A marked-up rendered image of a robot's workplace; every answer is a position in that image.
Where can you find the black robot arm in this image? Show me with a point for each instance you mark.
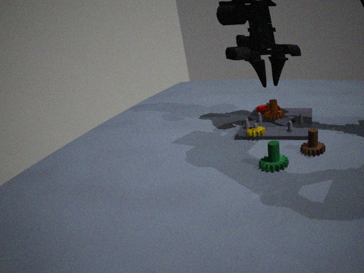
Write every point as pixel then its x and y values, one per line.
pixel 236 12

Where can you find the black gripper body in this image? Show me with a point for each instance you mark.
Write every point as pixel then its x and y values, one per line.
pixel 262 38

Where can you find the red gear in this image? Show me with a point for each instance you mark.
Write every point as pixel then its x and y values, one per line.
pixel 263 108

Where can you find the orange gear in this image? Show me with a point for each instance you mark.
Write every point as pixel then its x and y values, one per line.
pixel 273 113

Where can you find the green gear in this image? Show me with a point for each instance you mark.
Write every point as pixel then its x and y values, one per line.
pixel 274 161

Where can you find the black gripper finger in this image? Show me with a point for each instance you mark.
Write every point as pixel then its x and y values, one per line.
pixel 277 65
pixel 259 67

